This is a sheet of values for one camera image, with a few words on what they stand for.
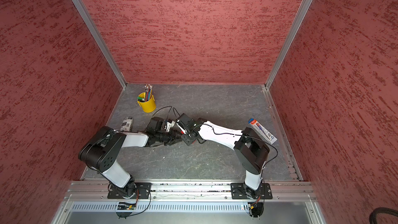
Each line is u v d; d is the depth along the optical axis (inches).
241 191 29.1
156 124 29.9
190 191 29.8
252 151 18.1
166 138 31.9
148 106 39.6
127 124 37.3
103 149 18.7
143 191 29.2
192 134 24.0
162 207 30.5
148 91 38.1
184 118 26.5
